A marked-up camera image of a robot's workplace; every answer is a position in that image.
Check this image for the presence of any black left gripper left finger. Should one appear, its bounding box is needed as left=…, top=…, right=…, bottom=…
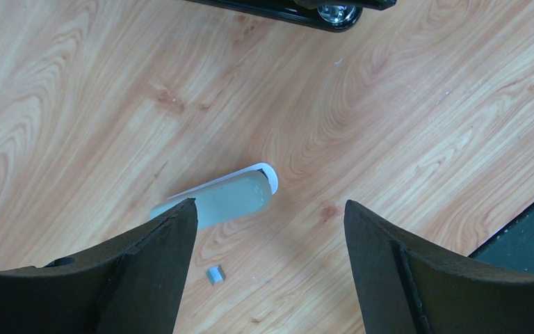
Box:
left=0, top=198, right=197, bottom=333

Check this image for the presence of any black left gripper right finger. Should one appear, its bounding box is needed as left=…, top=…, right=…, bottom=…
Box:
left=343, top=200, right=534, bottom=333

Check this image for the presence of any black stapler base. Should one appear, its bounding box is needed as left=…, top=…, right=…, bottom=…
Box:
left=195, top=0, right=397, bottom=33

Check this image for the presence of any small loose staple strip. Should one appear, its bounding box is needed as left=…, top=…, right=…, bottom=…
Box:
left=206, top=265, right=226, bottom=285

